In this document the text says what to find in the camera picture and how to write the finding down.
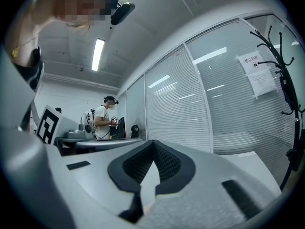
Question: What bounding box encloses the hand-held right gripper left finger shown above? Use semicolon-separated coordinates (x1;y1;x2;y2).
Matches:
44;139;158;218

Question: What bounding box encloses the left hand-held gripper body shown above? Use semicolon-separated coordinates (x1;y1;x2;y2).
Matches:
35;104;88;145

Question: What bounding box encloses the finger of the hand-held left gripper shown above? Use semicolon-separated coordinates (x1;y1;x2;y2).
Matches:
75;138;145;150

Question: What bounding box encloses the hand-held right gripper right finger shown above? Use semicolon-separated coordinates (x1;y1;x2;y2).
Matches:
137;139;283;229

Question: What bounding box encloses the white black backpack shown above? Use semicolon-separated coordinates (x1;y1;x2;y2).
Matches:
80;108;96;138

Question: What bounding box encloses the grey table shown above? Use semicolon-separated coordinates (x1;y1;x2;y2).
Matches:
213;151;283;193

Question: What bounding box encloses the person's body in grey top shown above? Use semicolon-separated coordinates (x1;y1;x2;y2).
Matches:
4;0;120;138

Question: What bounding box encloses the long ceiling light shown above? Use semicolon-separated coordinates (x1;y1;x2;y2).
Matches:
91;38;105;72

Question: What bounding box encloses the white paper notice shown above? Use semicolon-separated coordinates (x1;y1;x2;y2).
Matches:
235;53;262;75
247;69;277;100

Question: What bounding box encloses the black coat rack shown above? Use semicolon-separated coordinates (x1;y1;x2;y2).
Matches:
249;25;305;192

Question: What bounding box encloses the gold necklace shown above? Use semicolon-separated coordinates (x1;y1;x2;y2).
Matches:
11;36;39;58

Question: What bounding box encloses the black head-mounted camera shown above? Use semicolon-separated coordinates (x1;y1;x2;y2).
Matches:
110;2;136;26

